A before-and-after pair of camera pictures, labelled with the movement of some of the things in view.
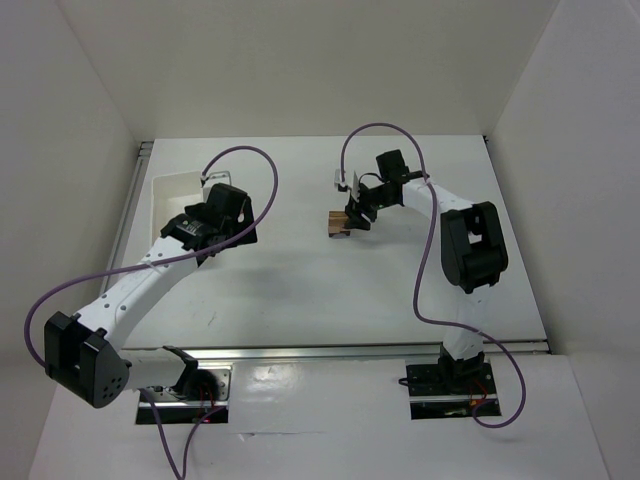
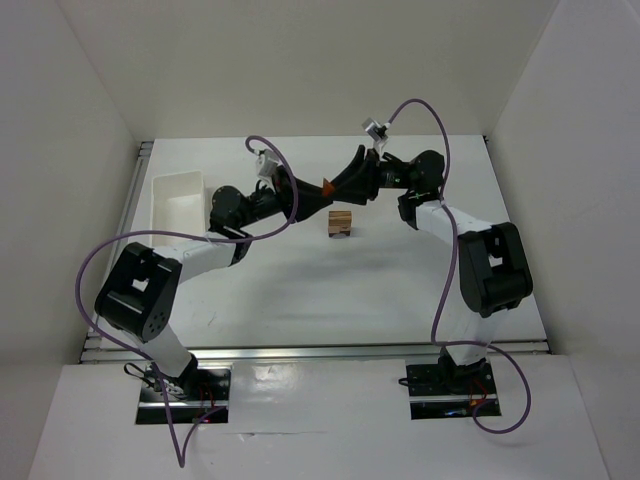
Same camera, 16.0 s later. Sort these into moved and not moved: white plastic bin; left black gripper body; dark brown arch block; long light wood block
Moved: left black gripper body
Not moved: long light wood block; white plastic bin; dark brown arch block
